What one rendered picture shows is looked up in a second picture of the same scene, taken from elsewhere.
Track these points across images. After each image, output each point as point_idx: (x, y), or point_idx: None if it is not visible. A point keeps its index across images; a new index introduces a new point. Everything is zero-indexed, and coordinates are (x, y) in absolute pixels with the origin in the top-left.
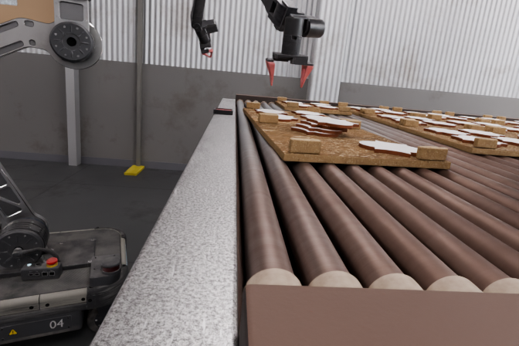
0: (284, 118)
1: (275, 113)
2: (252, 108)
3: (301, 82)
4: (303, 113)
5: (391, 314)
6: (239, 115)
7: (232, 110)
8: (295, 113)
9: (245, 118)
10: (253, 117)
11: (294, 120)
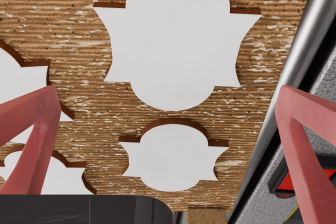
0: None
1: (167, 127)
2: (208, 208)
3: (43, 116)
4: (61, 160)
5: None
6: (257, 165)
7: (286, 168)
8: (85, 181)
9: (271, 103)
10: (290, 25)
11: (109, 5)
